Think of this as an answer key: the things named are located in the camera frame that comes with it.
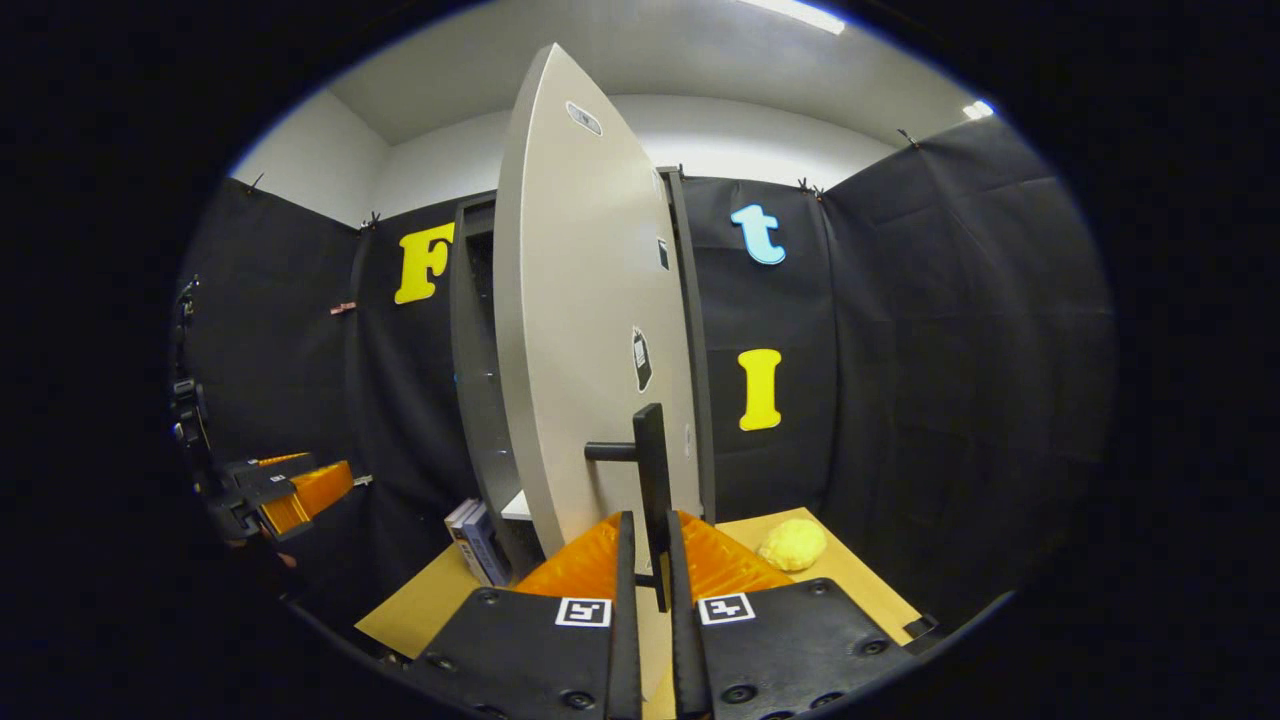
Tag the beige cabinet door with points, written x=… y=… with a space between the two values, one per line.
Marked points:
x=570 y=300

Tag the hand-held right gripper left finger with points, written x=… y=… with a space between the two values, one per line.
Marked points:
x=520 y=650

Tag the white cabinet shelf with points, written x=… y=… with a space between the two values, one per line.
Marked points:
x=518 y=508

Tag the blue book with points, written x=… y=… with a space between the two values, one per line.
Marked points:
x=488 y=545

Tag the black backdrop cloth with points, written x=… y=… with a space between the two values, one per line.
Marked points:
x=950 y=350

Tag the small ceiling light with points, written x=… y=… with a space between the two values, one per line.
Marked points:
x=978 y=109

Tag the black table clamp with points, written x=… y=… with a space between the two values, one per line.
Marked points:
x=922 y=627

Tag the dark grey cabinet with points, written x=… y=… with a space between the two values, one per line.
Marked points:
x=470 y=330

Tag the black cloth clip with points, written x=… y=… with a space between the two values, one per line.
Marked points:
x=372 y=219
x=256 y=183
x=908 y=137
x=808 y=187

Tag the yellow lumpy sponge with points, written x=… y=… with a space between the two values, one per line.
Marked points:
x=793 y=545

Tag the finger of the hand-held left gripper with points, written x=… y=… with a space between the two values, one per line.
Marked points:
x=320 y=488
x=265 y=467

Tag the long ceiling light panel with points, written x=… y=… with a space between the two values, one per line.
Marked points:
x=795 y=14

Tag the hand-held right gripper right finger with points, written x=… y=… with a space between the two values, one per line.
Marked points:
x=800 y=650

